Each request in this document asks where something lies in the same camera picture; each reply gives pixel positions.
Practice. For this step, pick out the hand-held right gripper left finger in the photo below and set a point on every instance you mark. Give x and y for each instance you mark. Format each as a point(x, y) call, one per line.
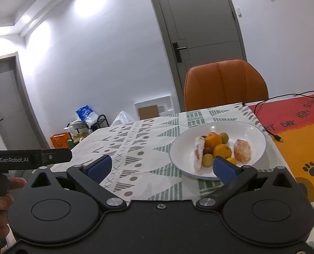
point(100, 168)

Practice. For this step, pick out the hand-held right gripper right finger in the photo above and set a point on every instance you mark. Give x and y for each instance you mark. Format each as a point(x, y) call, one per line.
point(224, 170)

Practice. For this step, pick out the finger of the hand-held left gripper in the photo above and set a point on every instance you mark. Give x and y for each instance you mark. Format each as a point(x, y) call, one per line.
point(57, 155)

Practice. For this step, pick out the small orange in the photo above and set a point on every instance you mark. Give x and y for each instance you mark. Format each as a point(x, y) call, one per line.
point(231, 160)

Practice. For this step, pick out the small yellow citrus fruit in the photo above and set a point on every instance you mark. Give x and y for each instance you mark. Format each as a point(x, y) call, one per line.
point(207, 160)

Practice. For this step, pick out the medium orange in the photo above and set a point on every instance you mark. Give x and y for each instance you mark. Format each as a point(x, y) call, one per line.
point(222, 150)

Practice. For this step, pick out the bread packet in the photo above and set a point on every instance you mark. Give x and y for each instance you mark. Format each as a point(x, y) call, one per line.
point(243, 150)

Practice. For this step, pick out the snack packet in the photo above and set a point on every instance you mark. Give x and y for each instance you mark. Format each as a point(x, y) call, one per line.
point(199, 153)

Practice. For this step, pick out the large orange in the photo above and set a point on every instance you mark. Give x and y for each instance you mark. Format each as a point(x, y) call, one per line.
point(213, 140)

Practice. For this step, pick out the green round fruit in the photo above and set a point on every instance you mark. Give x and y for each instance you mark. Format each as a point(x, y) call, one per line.
point(224, 137)

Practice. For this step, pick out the white plate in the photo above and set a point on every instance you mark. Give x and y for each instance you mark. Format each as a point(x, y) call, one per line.
point(249, 135)

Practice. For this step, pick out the orange box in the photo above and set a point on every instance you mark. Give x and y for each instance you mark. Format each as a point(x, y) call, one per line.
point(59, 140)

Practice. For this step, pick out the green box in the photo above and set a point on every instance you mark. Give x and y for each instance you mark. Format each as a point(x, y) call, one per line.
point(72, 143)

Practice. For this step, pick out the black shoe rack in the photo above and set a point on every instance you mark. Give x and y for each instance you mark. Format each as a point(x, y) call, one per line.
point(102, 121)

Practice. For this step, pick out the blue and white bag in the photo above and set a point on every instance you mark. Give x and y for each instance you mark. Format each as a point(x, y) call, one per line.
point(87, 116)

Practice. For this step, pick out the patterned tablecloth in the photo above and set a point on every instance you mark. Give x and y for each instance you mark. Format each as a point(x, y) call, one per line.
point(146, 143)

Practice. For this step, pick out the clear plastic bag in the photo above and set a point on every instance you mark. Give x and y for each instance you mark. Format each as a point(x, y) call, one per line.
point(122, 118)

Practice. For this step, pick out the grey side door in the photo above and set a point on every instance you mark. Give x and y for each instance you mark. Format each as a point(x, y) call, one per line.
point(9, 103)

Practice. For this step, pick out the brown cardboard sheet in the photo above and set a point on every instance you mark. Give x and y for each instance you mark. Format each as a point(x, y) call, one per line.
point(147, 112)

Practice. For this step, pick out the red and orange mat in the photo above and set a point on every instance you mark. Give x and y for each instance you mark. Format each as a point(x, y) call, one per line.
point(294, 127)

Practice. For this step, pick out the orange chair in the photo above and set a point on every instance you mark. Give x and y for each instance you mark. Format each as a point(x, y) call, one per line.
point(225, 84)

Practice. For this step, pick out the white foam board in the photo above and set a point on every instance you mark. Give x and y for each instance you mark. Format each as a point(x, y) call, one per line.
point(165, 103)

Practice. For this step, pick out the white wall switch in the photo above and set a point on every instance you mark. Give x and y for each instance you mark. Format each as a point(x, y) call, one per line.
point(239, 12)

